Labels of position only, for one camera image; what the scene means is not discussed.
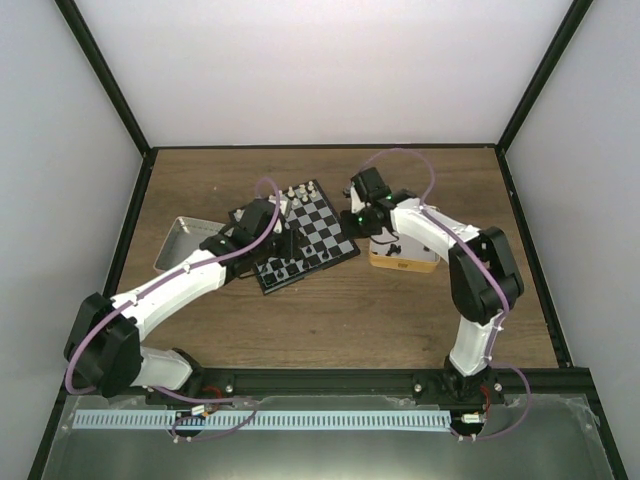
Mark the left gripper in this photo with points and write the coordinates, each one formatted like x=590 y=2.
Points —
x=289 y=249

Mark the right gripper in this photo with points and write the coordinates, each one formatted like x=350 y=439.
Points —
x=350 y=230

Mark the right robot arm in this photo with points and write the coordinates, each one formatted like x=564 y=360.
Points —
x=485 y=280

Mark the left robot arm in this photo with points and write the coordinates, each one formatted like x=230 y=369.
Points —
x=104 y=349

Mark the white chess pieces group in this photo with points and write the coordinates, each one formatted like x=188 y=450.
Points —
x=302 y=194

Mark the black and white chessboard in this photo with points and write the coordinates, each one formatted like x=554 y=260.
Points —
x=319 y=226

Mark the gold metal tin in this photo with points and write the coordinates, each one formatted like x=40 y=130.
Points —
x=402 y=253

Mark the blue slotted cable duct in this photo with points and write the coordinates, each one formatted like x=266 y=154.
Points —
x=420 y=421

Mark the black aluminium frame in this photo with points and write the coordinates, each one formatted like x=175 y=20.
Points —
x=567 y=378

